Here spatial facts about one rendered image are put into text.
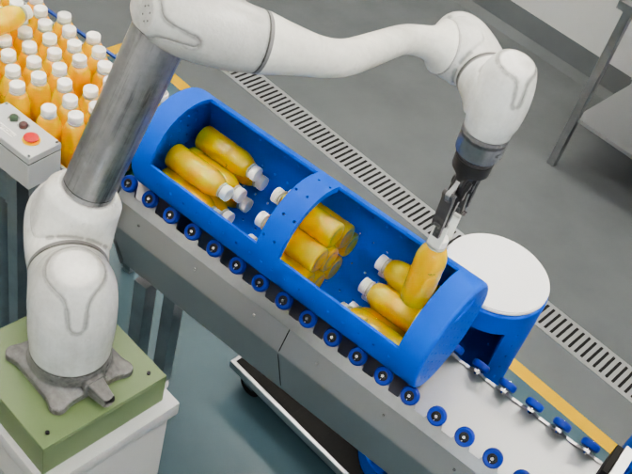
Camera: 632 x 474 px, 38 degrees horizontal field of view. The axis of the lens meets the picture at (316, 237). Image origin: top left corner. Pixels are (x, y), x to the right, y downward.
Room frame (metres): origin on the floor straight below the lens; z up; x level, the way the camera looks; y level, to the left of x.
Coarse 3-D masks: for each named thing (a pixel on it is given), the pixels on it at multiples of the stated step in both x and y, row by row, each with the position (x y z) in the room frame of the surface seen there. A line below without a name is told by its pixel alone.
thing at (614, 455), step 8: (616, 448) 1.27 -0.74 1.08; (624, 448) 1.28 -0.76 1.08; (608, 456) 1.26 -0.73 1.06; (616, 456) 1.25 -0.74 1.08; (624, 456) 1.25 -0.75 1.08; (608, 464) 1.23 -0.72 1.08; (616, 464) 1.23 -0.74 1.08; (624, 464) 1.23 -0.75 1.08; (600, 472) 1.21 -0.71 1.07; (608, 472) 1.21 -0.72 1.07; (616, 472) 1.20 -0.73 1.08
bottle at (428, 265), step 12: (420, 252) 1.41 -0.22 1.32; (432, 252) 1.41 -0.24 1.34; (444, 252) 1.42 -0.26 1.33; (420, 264) 1.40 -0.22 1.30; (432, 264) 1.40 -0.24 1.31; (444, 264) 1.41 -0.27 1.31; (408, 276) 1.41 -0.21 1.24; (420, 276) 1.39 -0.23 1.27; (432, 276) 1.39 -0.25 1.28; (408, 288) 1.40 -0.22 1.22; (420, 288) 1.39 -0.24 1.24; (432, 288) 1.40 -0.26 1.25; (408, 300) 1.40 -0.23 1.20; (420, 300) 1.39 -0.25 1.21
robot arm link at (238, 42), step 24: (144, 0) 1.16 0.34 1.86; (168, 0) 1.15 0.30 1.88; (192, 0) 1.16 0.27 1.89; (216, 0) 1.18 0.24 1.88; (240, 0) 1.22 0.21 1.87; (144, 24) 1.14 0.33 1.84; (168, 24) 1.13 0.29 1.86; (192, 24) 1.13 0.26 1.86; (216, 24) 1.15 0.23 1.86; (240, 24) 1.17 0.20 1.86; (264, 24) 1.20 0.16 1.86; (168, 48) 1.13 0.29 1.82; (192, 48) 1.13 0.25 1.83; (216, 48) 1.14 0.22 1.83; (240, 48) 1.16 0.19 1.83; (264, 48) 1.18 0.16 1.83
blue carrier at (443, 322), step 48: (192, 96) 1.81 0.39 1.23; (144, 144) 1.69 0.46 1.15; (192, 144) 1.88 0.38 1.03; (240, 144) 1.88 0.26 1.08; (336, 192) 1.65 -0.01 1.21; (240, 240) 1.53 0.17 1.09; (288, 240) 1.50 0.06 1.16; (384, 240) 1.68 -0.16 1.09; (288, 288) 1.47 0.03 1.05; (336, 288) 1.60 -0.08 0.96; (480, 288) 1.46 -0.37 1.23; (384, 336) 1.35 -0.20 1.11; (432, 336) 1.33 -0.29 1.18
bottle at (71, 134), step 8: (64, 128) 1.77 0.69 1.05; (72, 128) 1.77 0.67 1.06; (80, 128) 1.78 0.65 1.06; (64, 136) 1.76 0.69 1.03; (72, 136) 1.76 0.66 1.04; (80, 136) 1.77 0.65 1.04; (64, 144) 1.76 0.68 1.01; (72, 144) 1.76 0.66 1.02; (64, 152) 1.76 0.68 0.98; (72, 152) 1.76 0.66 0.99; (64, 160) 1.76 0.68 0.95
